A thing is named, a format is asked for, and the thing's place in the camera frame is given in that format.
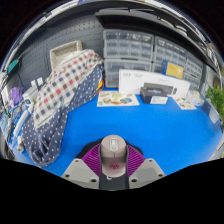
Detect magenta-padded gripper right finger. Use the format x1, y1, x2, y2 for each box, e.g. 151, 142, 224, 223
124, 143, 167, 190

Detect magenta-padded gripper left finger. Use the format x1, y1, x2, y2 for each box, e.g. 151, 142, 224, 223
61, 143, 104, 190

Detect beige computer mouse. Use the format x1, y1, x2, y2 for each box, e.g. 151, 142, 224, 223
99, 134, 128, 178

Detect navy polka dot cloth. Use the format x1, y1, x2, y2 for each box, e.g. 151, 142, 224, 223
21, 63, 105, 168

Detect small black box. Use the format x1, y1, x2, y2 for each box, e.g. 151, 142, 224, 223
139, 86, 169, 105

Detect colourful sticker sheet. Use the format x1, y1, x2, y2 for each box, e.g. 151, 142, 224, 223
173, 96, 198, 111
96, 90, 140, 108

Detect white and blue tissue box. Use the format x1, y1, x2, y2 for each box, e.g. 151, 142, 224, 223
186, 90, 206, 108

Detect orange yellow object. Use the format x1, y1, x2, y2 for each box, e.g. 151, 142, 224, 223
96, 79, 105, 92

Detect red blue checked cloth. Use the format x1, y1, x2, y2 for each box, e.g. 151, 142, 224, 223
32, 49, 104, 129

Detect white device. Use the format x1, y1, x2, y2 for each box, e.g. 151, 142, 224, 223
22, 85, 39, 105

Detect long white keyboard box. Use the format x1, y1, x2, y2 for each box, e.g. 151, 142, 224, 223
118, 68, 191, 99

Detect green potted plant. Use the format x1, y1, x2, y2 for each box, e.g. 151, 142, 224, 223
204, 84, 224, 126

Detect purple object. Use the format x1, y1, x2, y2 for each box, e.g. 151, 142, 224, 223
9, 86, 24, 107

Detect yellow and blue box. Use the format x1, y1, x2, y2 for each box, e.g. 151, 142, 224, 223
161, 60, 185, 80

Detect white woven basket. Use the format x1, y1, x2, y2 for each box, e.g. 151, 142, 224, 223
49, 40, 83, 71

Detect teal object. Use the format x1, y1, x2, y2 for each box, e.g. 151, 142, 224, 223
7, 59, 20, 75

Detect white wall sockets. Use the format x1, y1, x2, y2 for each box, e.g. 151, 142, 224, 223
30, 77, 44, 88

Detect black wall shelf unit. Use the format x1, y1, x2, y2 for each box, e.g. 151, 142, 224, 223
94, 6, 221, 71

